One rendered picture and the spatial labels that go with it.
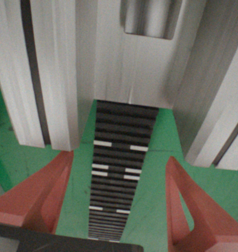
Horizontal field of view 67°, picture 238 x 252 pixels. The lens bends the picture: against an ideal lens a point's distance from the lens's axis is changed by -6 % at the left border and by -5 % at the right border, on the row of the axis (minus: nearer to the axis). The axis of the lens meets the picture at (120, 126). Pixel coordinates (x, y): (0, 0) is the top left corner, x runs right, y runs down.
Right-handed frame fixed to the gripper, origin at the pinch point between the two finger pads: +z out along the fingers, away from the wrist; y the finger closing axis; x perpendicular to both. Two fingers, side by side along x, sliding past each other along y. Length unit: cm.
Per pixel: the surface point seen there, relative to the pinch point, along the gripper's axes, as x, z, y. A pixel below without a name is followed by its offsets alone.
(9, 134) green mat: 3.3, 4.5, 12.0
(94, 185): 7.2, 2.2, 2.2
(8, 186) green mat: 14.9, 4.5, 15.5
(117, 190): 7.9, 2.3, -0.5
